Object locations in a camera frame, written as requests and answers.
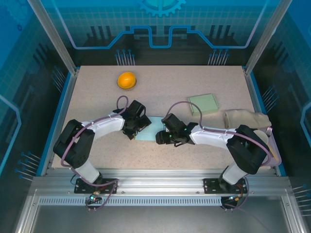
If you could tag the blue paper box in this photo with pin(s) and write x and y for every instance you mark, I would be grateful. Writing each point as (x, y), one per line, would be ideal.
(153, 131)

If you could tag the green paper box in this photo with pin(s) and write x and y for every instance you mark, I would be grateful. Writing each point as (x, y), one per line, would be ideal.
(204, 104)

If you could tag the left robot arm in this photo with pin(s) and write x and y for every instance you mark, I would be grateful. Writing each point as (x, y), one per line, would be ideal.
(73, 145)

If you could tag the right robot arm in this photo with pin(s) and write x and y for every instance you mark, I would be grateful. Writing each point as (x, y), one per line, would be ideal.
(247, 150)

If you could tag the orange dome-shaped tart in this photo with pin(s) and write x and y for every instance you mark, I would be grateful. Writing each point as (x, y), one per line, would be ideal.
(126, 80)

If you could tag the beige folded cloth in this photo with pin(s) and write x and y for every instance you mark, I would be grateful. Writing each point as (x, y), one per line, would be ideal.
(247, 118)

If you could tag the small connector with green light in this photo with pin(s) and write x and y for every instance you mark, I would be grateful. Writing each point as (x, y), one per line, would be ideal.
(233, 199)
(93, 197)

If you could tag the metal fork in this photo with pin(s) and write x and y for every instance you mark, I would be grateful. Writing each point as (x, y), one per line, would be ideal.
(269, 131)

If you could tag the lilac plastic tray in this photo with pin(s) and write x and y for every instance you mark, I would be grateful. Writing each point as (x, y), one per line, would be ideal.
(275, 145)

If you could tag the aluminium mounting rail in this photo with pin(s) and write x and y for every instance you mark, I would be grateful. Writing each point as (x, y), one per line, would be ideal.
(160, 179)

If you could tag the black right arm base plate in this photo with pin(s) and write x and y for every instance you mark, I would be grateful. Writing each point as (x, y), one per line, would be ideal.
(211, 185)

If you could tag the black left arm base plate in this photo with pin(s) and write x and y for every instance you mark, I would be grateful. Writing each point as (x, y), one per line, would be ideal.
(110, 185)

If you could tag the aluminium frame post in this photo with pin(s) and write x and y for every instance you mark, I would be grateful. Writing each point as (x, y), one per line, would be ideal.
(269, 36)
(53, 36)

